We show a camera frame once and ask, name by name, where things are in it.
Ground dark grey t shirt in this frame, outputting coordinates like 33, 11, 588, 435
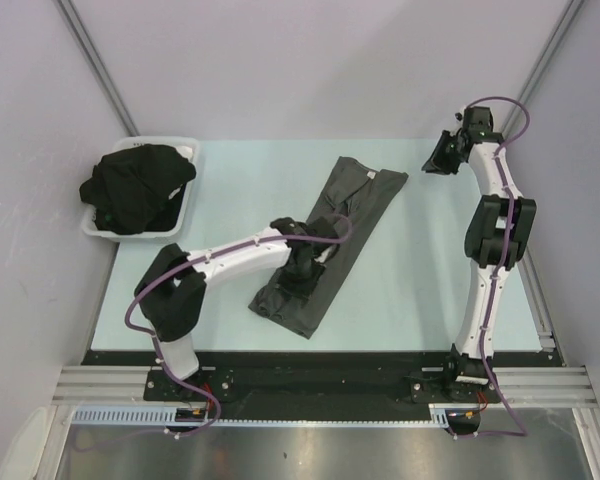
249, 157, 408, 339

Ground white t shirt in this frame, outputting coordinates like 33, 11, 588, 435
168, 145, 196, 200

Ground black t shirt pile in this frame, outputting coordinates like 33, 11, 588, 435
79, 145, 197, 234

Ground white plastic laundry bin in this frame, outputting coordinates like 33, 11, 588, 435
82, 136, 201, 242

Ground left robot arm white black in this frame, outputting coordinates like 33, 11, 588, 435
125, 214, 352, 400

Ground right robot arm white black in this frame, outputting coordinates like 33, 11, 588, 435
421, 100, 537, 401

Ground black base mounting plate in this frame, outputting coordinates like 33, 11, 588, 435
81, 350, 564, 404

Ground aluminium right corner post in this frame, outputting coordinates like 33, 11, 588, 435
497, 0, 588, 139

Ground aluminium corner post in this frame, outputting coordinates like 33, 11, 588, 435
52, 0, 139, 136
497, 0, 588, 139

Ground light blue cable duct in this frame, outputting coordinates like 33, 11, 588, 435
72, 405, 449, 429

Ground aluminium front frame rail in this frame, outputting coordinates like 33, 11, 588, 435
53, 366, 598, 408

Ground aluminium left corner post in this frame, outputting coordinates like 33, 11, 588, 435
52, 0, 139, 136

